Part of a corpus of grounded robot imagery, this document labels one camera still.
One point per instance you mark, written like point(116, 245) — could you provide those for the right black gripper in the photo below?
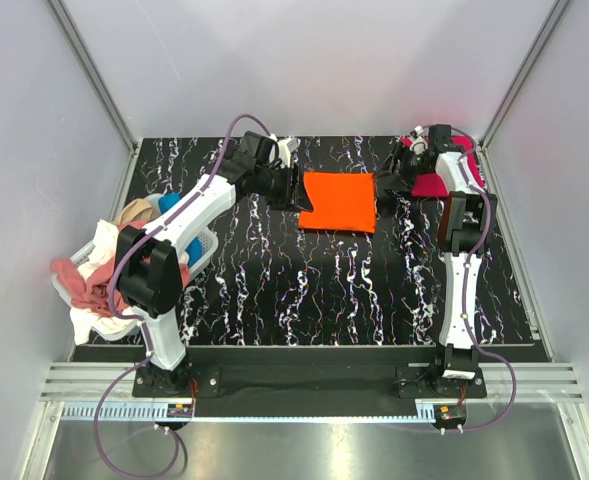
point(391, 176)

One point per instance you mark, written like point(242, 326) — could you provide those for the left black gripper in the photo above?
point(291, 186)

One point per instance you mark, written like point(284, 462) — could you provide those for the orange t shirt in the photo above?
point(341, 202)

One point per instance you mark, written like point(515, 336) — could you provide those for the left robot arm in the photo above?
point(165, 367)

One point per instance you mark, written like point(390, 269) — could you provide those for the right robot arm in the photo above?
point(465, 226)

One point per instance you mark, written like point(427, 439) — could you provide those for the folded magenta t shirt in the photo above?
point(429, 184)

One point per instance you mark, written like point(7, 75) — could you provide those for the white laundry basket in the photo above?
point(209, 242)

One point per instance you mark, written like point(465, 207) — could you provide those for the blue t shirt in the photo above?
point(194, 250)

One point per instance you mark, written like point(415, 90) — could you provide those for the beige t shirt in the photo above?
point(138, 210)

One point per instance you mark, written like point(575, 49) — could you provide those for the dusty pink t shirt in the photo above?
point(152, 279)

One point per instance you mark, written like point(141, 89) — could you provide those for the white t shirt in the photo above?
point(90, 309)

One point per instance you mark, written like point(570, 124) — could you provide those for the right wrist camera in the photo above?
point(418, 143)

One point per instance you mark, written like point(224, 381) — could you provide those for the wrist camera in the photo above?
point(418, 143)
point(281, 154)

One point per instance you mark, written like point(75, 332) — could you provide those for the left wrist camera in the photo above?
point(281, 154)

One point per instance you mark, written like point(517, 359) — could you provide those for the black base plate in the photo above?
point(315, 382)

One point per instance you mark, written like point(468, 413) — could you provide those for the slotted cable duct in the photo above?
point(128, 411)

